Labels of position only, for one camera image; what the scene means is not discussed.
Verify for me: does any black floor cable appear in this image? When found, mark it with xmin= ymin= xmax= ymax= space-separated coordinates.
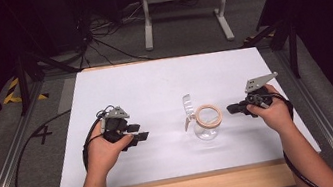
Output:
xmin=0 ymin=109 xmax=85 ymax=187

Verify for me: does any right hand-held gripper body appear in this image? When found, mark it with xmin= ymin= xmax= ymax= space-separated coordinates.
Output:
xmin=240 ymin=71 xmax=284 ymax=113

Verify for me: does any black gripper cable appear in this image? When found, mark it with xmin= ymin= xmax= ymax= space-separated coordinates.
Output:
xmin=269 ymin=85 xmax=325 ymax=187
xmin=74 ymin=104 xmax=125 ymax=172

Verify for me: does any black metal stand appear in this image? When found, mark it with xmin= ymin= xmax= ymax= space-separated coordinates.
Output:
xmin=9 ymin=41 xmax=88 ymax=118
xmin=236 ymin=13 xmax=306 ymax=88

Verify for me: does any person's left hand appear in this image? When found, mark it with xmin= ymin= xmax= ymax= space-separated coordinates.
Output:
xmin=81 ymin=124 xmax=141 ymax=181

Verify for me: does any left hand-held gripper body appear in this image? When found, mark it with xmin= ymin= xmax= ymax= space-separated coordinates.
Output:
xmin=95 ymin=102 xmax=136 ymax=146

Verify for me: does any clear glass jar wooden rim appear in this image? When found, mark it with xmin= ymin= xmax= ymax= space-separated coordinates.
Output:
xmin=189 ymin=101 xmax=227 ymax=144

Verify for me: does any white table cover sheet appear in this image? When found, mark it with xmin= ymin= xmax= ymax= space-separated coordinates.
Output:
xmin=39 ymin=35 xmax=323 ymax=187

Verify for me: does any bundle of floor cables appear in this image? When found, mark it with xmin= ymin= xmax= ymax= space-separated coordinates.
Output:
xmin=70 ymin=0 xmax=154 ymax=72

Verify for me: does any person's right hand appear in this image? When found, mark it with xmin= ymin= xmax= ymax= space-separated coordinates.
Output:
xmin=242 ymin=80 xmax=297 ymax=140

